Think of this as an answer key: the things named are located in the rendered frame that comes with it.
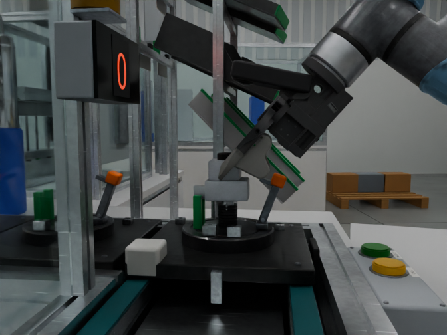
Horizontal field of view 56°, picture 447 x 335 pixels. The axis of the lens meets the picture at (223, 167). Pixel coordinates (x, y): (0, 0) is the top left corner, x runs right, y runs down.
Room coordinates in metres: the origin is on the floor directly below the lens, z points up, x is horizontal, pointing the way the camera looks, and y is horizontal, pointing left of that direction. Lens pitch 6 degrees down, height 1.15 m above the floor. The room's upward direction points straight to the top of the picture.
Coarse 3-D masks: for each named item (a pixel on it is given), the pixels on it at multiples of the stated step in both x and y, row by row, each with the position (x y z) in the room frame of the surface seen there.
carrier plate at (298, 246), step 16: (176, 224) 0.72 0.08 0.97; (272, 224) 0.72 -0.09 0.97; (288, 224) 0.72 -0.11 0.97; (176, 240) 0.62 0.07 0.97; (288, 240) 0.62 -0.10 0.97; (304, 240) 0.62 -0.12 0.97; (176, 256) 0.54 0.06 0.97; (192, 256) 0.54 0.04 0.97; (208, 256) 0.54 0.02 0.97; (224, 256) 0.54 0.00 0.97; (240, 256) 0.54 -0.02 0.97; (256, 256) 0.54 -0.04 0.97; (272, 256) 0.54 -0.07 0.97; (288, 256) 0.54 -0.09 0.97; (304, 256) 0.54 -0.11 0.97; (160, 272) 0.51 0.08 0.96; (176, 272) 0.51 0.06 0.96; (192, 272) 0.51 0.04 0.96; (208, 272) 0.51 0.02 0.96; (224, 272) 0.50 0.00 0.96; (240, 272) 0.50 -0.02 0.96; (256, 272) 0.50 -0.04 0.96; (272, 272) 0.50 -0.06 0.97; (288, 272) 0.49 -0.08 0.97; (304, 272) 0.49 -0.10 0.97
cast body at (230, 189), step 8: (224, 152) 0.63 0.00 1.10; (216, 160) 0.61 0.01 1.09; (224, 160) 0.61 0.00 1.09; (208, 168) 0.61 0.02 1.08; (216, 168) 0.60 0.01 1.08; (232, 168) 0.60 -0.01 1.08; (208, 176) 0.61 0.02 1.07; (216, 176) 0.60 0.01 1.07; (232, 176) 0.60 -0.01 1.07; (240, 176) 0.62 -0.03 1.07; (208, 184) 0.61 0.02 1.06; (216, 184) 0.60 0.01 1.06; (224, 184) 0.60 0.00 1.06; (232, 184) 0.60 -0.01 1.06; (240, 184) 0.60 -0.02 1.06; (248, 184) 0.61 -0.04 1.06; (200, 192) 0.62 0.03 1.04; (208, 192) 0.61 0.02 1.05; (216, 192) 0.60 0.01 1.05; (224, 192) 0.60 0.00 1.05; (232, 192) 0.60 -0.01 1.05; (240, 192) 0.60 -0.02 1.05; (248, 192) 0.61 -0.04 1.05; (208, 200) 0.61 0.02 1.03; (216, 200) 0.60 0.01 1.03; (224, 200) 0.60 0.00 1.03; (232, 200) 0.60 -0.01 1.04; (240, 200) 0.60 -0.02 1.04
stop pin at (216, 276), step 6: (216, 270) 0.50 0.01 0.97; (216, 276) 0.49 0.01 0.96; (222, 276) 0.50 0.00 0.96; (216, 282) 0.49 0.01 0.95; (222, 282) 0.50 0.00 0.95; (216, 288) 0.49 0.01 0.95; (222, 288) 0.50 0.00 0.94; (216, 294) 0.49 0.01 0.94; (222, 294) 0.50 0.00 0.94; (216, 300) 0.49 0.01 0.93
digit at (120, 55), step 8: (112, 40) 0.42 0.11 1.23; (120, 40) 0.45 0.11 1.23; (112, 48) 0.42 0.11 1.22; (120, 48) 0.45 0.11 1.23; (128, 48) 0.47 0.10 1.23; (112, 56) 0.42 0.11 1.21; (120, 56) 0.45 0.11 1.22; (128, 56) 0.47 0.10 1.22; (120, 64) 0.44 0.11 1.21; (128, 64) 0.47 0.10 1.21; (120, 72) 0.44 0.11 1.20; (128, 72) 0.47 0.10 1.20; (120, 80) 0.44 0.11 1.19; (128, 80) 0.47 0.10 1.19; (120, 88) 0.44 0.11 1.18; (128, 88) 0.47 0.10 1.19; (128, 96) 0.47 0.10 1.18
